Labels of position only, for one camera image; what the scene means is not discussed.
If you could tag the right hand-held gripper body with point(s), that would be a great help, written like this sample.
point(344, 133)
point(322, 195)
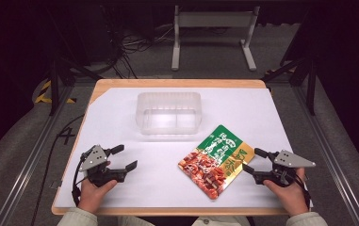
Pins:
point(288, 159)

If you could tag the clear plastic container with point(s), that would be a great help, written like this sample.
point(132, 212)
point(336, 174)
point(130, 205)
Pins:
point(168, 113)

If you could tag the white metal stand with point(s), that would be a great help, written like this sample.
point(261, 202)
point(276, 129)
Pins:
point(215, 19)

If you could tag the person's left hand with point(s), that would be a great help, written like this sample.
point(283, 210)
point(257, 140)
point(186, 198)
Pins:
point(91, 194)

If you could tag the black tripod stand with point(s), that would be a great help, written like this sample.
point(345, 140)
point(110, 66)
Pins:
point(310, 88)
point(54, 84)

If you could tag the aluminium floor rail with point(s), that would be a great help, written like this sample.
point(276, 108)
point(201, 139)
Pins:
point(29, 163)
point(331, 157)

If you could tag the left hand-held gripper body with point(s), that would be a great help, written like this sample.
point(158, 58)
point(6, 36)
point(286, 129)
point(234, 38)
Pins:
point(97, 158)

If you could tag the person's right hand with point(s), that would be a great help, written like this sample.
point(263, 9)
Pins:
point(288, 195)

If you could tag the green and red snack packet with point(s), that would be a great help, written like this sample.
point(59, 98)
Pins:
point(215, 161)

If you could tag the white table mat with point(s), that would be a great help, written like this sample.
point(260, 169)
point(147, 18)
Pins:
point(155, 185)

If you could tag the yellow black hazard tape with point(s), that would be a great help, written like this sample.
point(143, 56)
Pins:
point(45, 94)

